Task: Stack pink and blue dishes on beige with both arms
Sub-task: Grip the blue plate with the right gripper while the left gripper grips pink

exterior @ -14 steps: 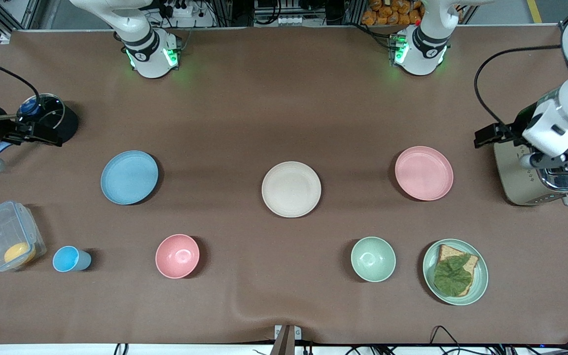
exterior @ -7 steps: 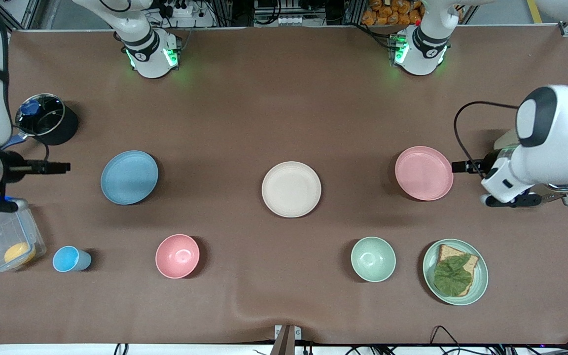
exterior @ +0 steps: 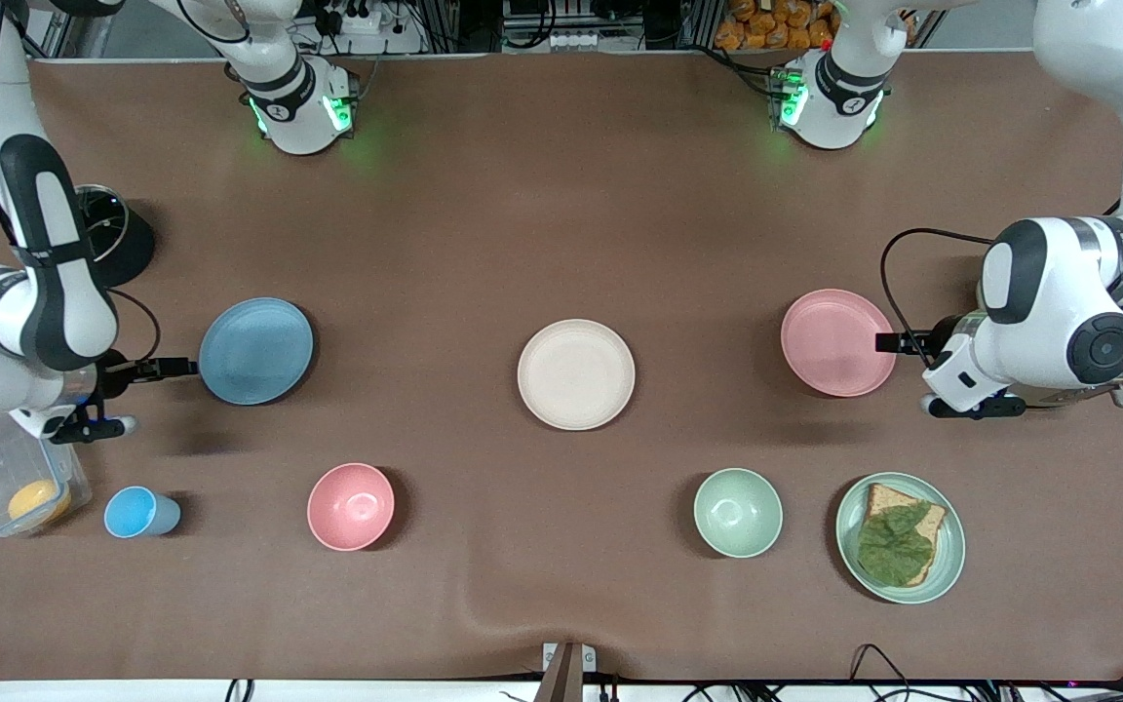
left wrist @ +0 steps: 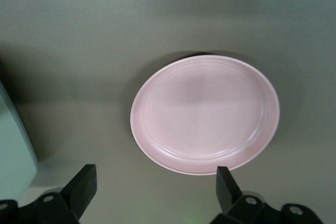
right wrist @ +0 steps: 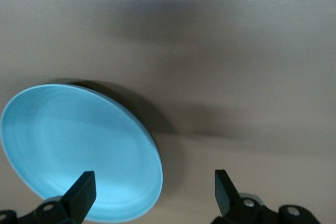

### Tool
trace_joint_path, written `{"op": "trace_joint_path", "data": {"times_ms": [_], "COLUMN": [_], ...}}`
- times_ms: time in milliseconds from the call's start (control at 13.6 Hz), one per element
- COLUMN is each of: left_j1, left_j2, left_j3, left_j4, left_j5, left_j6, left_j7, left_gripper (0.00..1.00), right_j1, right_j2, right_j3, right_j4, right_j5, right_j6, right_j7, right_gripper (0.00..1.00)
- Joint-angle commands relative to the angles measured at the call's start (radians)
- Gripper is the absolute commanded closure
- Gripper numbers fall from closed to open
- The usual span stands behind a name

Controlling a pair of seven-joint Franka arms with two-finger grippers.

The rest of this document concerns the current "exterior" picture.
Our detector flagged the pink plate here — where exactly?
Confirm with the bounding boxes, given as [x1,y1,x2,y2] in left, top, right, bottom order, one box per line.
[780,288,898,399]

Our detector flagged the blue plate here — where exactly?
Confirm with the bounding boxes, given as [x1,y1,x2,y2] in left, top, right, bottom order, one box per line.
[198,296,315,407]

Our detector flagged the blue cup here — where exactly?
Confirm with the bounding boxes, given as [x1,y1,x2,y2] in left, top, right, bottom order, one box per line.
[103,486,182,539]

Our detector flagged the orange round food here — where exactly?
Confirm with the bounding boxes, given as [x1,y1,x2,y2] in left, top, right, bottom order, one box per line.
[7,480,73,527]

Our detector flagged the glass lid blue knob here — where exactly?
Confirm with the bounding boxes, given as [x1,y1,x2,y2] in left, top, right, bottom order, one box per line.
[79,186,130,266]

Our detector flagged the bread slice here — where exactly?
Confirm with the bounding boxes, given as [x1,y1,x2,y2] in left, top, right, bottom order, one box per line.
[859,483,948,586]

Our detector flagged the green plate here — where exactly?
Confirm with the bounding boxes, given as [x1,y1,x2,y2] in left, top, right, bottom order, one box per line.
[835,472,967,605]

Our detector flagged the green lettuce leaf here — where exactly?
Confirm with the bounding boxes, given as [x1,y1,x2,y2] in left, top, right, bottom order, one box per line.
[857,504,935,588]

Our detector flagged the pink bowl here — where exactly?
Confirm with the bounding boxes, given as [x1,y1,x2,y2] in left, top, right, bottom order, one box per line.
[306,462,396,553]

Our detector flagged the green bowl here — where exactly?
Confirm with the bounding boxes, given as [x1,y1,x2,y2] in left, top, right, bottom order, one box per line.
[693,468,785,560]

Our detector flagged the beige plate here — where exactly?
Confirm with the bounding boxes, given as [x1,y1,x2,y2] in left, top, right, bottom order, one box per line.
[517,319,637,432]

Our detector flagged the orange snack packets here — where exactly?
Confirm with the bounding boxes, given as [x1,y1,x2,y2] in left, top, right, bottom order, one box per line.
[715,0,835,52]

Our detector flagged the brown table cloth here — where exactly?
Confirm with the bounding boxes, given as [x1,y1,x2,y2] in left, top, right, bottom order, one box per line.
[0,51,1123,683]

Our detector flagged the white power strip with plugs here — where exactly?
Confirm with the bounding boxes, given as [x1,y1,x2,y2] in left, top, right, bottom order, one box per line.
[313,0,383,36]

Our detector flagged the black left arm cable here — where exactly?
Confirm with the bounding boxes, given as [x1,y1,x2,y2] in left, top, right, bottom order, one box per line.
[878,227,1123,338]

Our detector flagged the black pot blue handle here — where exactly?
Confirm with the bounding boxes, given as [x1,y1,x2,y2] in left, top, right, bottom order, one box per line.
[74,183,157,290]

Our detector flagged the black floor cable loop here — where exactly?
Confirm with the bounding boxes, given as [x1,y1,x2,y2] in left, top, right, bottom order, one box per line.
[849,643,913,702]

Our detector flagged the metal clamp bracket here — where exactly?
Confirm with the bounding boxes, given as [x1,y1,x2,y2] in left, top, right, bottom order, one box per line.
[534,642,598,702]

